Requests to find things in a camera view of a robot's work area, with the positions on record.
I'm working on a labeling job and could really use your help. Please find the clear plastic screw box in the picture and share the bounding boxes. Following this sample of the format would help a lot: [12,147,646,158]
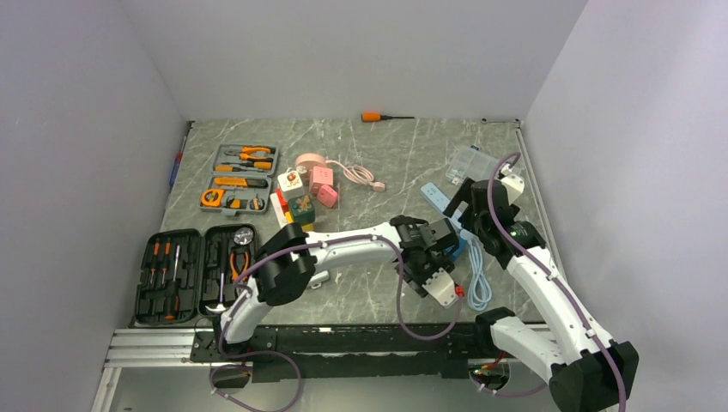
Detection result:
[446,146,499,185]

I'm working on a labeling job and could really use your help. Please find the light blue power strip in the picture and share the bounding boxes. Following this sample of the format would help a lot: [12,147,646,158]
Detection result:
[420,182,474,241]

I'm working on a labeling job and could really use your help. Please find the light blue cable with plug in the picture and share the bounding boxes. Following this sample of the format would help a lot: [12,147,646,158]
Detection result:
[454,230,494,312]

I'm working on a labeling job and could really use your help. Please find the small pink plug adapter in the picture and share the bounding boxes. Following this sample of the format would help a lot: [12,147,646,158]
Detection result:
[316,185,339,209]

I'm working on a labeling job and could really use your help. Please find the pink cube adapter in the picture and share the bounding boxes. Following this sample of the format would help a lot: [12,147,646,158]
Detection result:
[309,166,334,195]

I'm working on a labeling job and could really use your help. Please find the white power strip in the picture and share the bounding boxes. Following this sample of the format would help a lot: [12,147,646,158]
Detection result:
[269,190,331,290]

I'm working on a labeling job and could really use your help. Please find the grey tool tray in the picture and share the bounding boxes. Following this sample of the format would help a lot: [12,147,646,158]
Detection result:
[198,143,279,217]

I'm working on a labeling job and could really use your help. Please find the black tool case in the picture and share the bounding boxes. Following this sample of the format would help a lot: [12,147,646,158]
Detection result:
[133,223,258,327]

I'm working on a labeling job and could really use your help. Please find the pink round socket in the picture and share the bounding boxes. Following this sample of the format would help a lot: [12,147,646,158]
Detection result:
[294,153,326,181]

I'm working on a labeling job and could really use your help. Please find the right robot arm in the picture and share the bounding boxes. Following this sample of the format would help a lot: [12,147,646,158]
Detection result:
[444,174,639,411]

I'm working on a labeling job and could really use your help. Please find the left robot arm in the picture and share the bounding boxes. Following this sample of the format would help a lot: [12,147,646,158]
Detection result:
[212,215,463,361]

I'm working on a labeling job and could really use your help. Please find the green cube adapter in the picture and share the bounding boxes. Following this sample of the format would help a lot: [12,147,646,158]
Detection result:
[288,194,316,224]

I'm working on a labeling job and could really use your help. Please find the yellow cube adapter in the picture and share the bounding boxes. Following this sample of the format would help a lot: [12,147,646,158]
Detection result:
[285,213,314,232]

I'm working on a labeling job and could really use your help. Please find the white cube adapter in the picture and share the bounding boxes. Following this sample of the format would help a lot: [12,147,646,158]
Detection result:
[277,170,306,203]

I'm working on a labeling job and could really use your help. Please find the orange pliers in case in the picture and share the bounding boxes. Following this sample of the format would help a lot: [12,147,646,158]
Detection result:
[228,247,250,282]

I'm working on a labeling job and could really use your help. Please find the blue red pen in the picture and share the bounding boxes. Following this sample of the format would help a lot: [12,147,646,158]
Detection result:
[168,136,187,189]

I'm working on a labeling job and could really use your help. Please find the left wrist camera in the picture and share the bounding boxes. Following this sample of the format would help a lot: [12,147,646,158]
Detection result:
[422,269,458,309]

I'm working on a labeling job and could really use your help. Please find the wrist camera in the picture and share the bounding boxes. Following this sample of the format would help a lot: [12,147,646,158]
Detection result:
[499,173,525,205]
[422,269,458,309]

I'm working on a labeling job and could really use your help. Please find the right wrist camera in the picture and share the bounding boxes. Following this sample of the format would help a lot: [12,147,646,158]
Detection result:
[499,173,525,205]

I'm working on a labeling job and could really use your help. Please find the pink cable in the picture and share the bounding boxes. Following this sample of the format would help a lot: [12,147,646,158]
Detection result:
[326,159,386,193]

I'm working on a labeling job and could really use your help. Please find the orange handled screwdriver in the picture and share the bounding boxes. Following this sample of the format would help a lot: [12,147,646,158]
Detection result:
[361,112,415,123]

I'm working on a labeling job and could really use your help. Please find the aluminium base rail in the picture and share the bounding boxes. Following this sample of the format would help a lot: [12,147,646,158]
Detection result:
[90,324,626,412]

